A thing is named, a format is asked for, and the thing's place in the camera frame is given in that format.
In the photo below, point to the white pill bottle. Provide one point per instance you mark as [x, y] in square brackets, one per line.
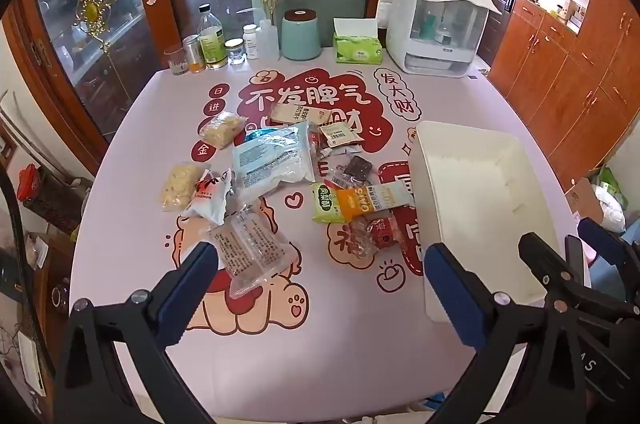
[251, 43]

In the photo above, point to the clear glass cup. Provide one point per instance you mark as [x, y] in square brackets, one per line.
[176, 60]

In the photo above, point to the white plastic bin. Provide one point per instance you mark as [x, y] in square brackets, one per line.
[475, 184]

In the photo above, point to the teal canister with brown lid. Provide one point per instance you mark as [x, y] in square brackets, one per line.
[301, 35]

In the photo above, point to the white countertop storage cabinet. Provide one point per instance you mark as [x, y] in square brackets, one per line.
[435, 29]

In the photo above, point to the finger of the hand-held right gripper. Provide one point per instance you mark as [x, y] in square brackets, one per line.
[600, 236]
[542, 259]

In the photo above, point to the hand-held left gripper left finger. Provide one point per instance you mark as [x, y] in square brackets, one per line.
[187, 289]

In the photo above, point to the dark brown snack packet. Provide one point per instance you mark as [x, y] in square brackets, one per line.
[356, 168]

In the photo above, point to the cardboard box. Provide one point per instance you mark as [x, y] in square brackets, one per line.
[580, 201]

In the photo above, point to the clear bag of yellow crackers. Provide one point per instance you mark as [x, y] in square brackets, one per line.
[222, 130]
[177, 186]

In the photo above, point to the wooden framed glass door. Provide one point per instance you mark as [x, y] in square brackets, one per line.
[130, 34]

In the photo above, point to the small white red-label packet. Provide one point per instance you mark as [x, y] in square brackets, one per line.
[341, 136]

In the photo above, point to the white packet with red print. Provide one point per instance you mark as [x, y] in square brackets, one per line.
[210, 199]

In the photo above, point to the bright blue snack packet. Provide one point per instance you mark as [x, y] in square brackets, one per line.
[257, 136]

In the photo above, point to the small gold door ornament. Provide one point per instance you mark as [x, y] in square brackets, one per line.
[91, 10]

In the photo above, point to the wooden wall cabinet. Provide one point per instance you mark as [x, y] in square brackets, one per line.
[575, 84]

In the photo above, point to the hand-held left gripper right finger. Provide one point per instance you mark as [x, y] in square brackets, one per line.
[452, 294]

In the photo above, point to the red clear snack packet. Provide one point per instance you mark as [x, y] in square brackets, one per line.
[380, 231]

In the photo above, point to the green tissue box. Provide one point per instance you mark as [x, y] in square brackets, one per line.
[357, 49]

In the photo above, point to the small red snack packet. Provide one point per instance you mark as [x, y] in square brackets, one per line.
[315, 144]

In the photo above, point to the printed pink tablecloth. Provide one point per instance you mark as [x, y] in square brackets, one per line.
[350, 354]

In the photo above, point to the clear packet with text label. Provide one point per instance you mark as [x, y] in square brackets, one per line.
[252, 249]

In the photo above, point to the glass bottle with green label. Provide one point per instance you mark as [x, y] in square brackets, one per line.
[212, 42]

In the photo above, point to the white plastic bottle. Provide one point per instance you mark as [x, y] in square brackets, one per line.
[269, 42]

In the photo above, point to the small glass jar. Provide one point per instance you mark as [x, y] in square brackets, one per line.
[235, 53]

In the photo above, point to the metal tin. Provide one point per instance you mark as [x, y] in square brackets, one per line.
[192, 54]

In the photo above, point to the tan snack packet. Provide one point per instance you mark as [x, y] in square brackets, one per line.
[300, 114]

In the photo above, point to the orange and white snack packet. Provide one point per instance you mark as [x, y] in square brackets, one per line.
[370, 198]

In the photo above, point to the large blue-white clear bag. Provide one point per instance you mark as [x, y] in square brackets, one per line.
[272, 162]

